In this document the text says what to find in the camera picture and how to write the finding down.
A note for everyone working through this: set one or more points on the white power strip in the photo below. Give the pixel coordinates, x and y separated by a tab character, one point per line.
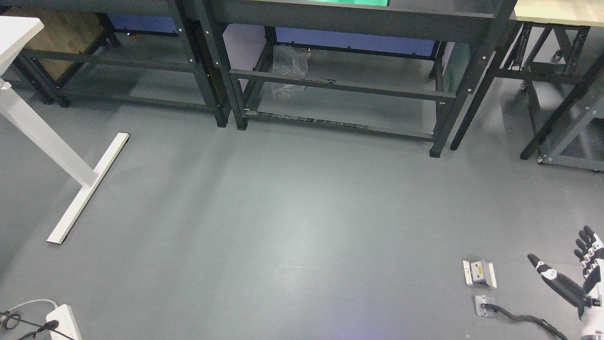
67	328

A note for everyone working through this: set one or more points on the white robot forearm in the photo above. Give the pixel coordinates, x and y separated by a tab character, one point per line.
592	323

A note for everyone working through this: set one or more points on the black metal left shelf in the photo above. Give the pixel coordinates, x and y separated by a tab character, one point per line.
154	54

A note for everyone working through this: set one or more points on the silver floor socket plate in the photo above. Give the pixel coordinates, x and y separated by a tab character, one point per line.
479	273

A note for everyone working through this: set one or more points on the clear plastic bag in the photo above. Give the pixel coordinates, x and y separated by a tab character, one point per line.
289	61

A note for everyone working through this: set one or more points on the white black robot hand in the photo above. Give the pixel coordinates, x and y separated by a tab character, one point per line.
590	255

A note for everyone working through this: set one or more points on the brown cardboard box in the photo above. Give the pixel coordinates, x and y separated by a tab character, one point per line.
74	32

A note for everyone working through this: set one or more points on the silver floor cable plate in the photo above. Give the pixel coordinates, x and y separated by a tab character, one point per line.
481	309

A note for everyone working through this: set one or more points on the black metal right rack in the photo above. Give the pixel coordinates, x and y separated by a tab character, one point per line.
570	21

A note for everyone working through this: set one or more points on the white pedestal table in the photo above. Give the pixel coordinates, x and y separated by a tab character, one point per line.
15	33

